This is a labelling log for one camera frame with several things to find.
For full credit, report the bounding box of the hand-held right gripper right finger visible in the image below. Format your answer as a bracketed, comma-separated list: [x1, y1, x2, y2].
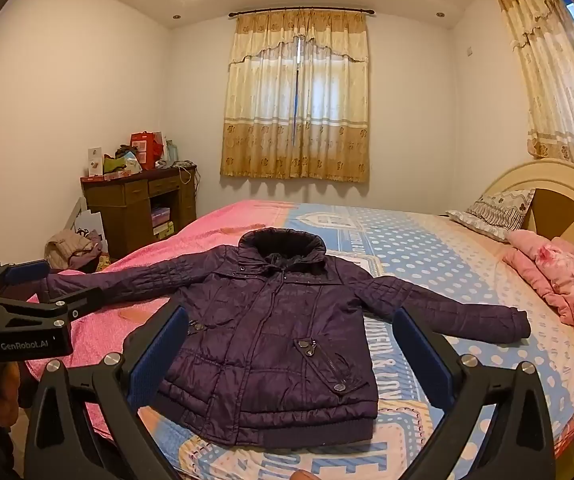
[392, 306, 558, 480]

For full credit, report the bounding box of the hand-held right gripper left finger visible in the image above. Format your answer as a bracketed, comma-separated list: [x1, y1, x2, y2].
[24, 305, 190, 480]

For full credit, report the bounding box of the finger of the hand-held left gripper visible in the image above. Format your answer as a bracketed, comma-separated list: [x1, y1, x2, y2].
[0, 287, 105, 333]
[0, 259, 50, 302]

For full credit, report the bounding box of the purple quilted jacket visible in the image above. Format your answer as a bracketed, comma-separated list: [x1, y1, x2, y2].
[37, 228, 532, 447]

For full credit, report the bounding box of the beige pile of clothes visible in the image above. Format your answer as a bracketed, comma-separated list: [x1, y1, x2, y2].
[44, 230, 110, 273]

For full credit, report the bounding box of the white paper bag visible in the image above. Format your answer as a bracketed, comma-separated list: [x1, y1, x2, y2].
[67, 197, 108, 261]

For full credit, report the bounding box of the pink and blue printed blanket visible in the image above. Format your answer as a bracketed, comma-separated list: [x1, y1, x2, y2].
[24, 199, 574, 480]

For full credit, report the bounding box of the brown wooden desk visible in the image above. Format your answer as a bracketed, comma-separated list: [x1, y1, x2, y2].
[80, 164, 198, 260]

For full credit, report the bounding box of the patterned pillow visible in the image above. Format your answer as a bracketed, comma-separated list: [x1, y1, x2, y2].
[446, 188, 536, 243]

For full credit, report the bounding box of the folded pink floral blanket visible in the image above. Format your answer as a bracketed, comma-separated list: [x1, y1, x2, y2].
[503, 230, 574, 327]

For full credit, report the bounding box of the cream wooden headboard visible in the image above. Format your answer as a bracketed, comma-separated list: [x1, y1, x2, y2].
[479, 158, 574, 281]

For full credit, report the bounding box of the wide yellow patterned curtain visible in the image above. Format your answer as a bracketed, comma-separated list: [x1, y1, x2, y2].
[219, 10, 370, 183]

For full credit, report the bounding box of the narrow yellow patterned curtain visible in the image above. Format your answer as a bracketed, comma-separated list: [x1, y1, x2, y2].
[492, 0, 574, 181]

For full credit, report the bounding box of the long dark curtain rod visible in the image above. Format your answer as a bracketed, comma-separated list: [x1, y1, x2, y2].
[228, 6, 375, 18]

